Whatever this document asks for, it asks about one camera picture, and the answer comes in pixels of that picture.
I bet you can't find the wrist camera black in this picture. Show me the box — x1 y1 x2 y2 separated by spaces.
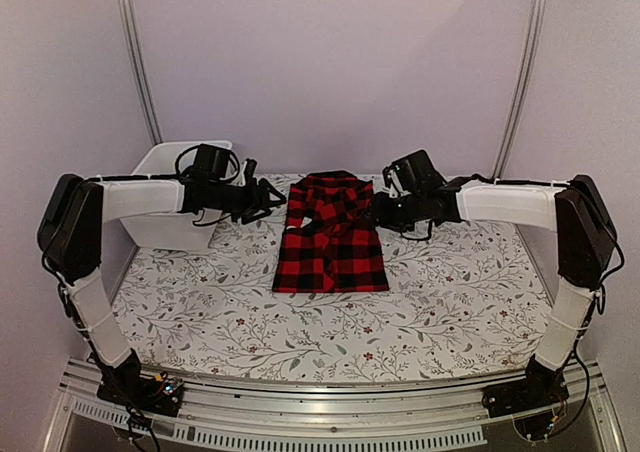
382 150 446 199
191 143 240 183

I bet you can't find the red black plaid shirt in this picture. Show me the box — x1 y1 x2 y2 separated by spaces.
272 171 389 294

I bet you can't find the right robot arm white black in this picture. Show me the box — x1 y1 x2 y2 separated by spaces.
372 175 621 378

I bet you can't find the left aluminium frame post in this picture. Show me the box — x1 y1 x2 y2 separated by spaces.
117 0 163 145

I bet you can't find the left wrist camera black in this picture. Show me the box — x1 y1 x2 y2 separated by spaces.
191 143 240 183

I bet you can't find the aluminium frame post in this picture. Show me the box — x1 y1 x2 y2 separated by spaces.
117 0 163 145
491 0 546 179

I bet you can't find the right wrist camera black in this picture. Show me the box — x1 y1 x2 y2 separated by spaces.
382 150 446 199

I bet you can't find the floral patterned table cloth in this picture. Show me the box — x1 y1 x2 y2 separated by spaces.
113 210 550 383

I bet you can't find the right aluminium frame post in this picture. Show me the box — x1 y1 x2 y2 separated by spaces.
491 0 546 179

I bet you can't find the left black looped cable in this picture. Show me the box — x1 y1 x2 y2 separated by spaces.
174 144 201 176

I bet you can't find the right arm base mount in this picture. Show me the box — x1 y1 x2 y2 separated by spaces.
481 359 569 418

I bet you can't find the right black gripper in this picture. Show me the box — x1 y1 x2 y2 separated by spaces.
359 192 425 234

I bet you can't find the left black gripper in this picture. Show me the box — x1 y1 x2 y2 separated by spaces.
210 177 288 226

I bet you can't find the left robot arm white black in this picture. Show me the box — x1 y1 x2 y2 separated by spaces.
36 174 286 369

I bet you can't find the perforated metal cable tray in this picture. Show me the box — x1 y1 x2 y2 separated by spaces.
69 396 489 448

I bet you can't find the aluminium front rail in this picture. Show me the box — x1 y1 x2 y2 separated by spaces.
49 358 612 437

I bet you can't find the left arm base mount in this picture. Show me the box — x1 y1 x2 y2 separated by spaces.
97 367 184 417

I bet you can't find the white plastic bin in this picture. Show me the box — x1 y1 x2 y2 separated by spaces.
103 141 221 252

